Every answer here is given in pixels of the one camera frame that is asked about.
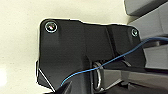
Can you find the black robot base chassis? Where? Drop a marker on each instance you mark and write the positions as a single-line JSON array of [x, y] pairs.
[[76, 43]]

